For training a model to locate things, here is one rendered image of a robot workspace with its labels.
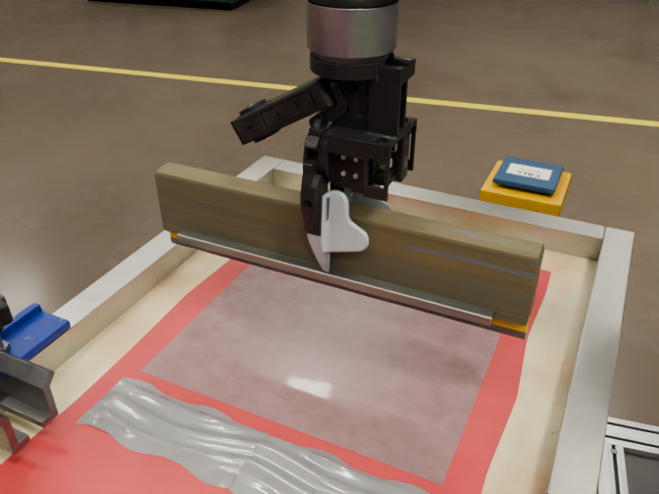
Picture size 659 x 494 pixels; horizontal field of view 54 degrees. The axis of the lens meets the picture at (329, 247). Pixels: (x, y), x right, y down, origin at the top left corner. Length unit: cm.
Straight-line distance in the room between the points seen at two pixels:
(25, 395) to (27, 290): 200
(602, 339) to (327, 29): 44
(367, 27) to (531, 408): 41
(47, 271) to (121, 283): 196
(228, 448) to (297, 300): 24
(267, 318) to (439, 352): 21
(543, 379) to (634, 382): 154
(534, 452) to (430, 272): 20
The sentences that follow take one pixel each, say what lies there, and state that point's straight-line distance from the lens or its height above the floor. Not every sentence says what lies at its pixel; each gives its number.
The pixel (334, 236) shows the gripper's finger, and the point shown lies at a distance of 60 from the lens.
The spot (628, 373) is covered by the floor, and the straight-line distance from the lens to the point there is 230.
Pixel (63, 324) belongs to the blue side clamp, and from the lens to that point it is 76.
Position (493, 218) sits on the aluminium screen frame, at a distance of 95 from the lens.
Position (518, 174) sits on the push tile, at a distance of 112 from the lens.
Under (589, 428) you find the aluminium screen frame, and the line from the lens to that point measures 65.
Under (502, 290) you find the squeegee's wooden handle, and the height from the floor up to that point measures 110.
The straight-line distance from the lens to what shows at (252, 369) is 72.
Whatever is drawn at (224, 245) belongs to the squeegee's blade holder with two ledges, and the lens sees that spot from 69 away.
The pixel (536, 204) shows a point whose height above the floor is 95.
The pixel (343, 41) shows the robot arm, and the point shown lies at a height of 131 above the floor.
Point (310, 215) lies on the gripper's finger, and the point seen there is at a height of 116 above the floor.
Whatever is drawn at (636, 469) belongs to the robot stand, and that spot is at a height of 21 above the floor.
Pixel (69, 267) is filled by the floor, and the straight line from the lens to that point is 276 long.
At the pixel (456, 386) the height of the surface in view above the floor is 96.
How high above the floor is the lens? 145
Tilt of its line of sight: 33 degrees down
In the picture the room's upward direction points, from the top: straight up
